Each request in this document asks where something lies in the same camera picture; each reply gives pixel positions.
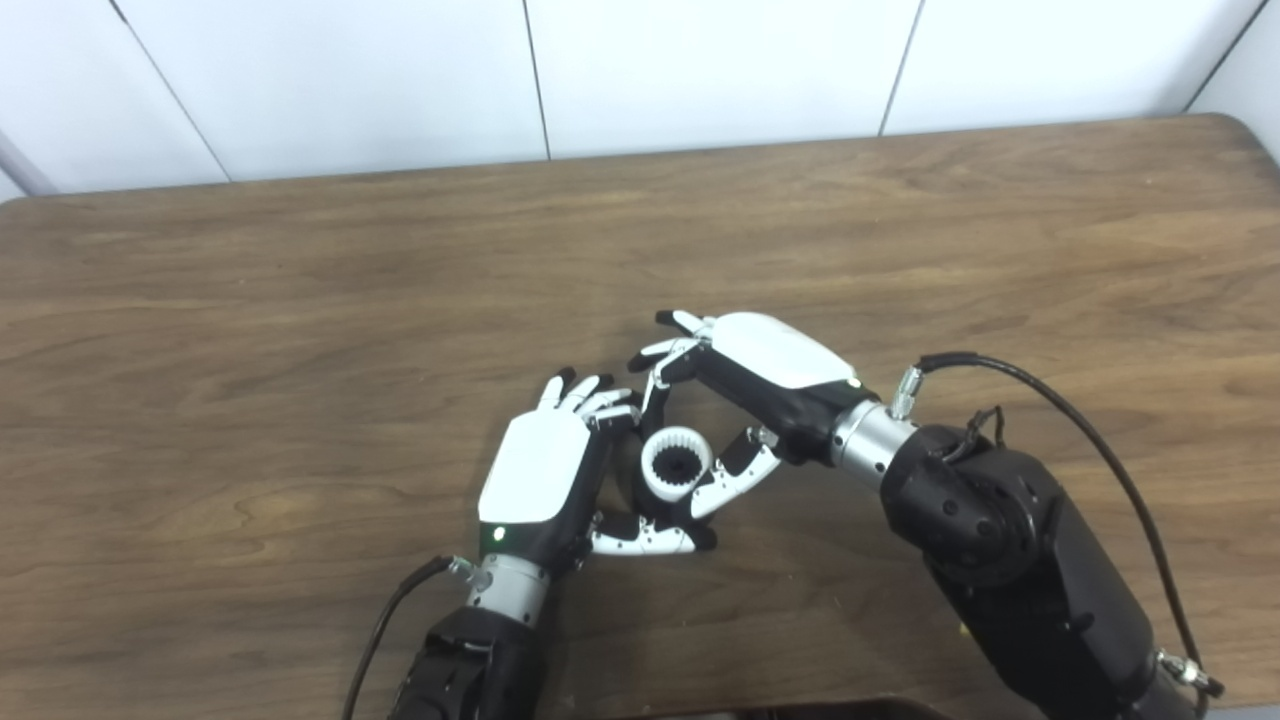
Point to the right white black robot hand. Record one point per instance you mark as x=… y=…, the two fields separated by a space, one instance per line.
x=780 y=350

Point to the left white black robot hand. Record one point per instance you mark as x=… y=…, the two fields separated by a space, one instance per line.
x=535 y=470

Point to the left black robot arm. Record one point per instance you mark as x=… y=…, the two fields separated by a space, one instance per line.
x=470 y=670

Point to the grey wall corner post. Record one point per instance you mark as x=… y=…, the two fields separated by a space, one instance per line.
x=22 y=165

